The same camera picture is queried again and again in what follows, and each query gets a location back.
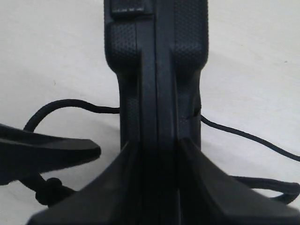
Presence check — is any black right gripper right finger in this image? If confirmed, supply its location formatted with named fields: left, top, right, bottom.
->
left=179, top=138, right=300, bottom=225

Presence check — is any black cord with knot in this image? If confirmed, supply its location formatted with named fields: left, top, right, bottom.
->
left=23, top=98, right=300, bottom=209

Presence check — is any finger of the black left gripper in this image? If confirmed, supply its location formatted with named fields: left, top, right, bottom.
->
left=0, top=139, right=101, bottom=185
left=0, top=124, right=34, bottom=141

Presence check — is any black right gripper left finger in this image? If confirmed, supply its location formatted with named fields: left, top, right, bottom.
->
left=28, top=142, right=140, bottom=225

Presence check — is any black plastic case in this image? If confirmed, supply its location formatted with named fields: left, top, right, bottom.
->
left=104, top=0, right=208, bottom=225

